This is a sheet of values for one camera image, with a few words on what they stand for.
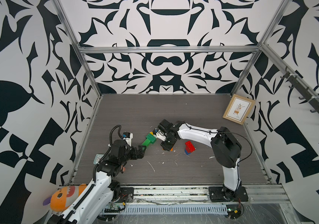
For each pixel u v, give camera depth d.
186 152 0.89
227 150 0.50
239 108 1.00
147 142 0.91
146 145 0.91
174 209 0.74
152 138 0.91
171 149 0.81
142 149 0.74
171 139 0.70
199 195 0.76
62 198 0.65
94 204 0.54
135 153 0.72
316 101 0.59
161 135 0.80
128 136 0.74
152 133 0.85
